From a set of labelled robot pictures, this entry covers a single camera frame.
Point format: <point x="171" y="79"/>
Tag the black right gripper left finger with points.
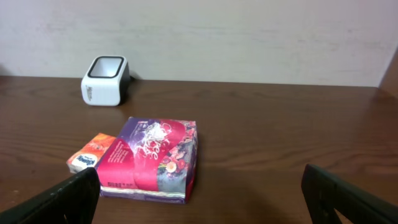
<point x="73" y="200"/>

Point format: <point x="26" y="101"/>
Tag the white barcode scanner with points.
<point x="106" y="81"/>

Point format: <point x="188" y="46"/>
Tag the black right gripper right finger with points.
<point x="326" y="194"/>

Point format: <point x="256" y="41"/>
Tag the purple red tissue pack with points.
<point x="152" y="160"/>

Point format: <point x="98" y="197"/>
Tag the orange tissue pocket pack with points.
<point x="90" y="153"/>

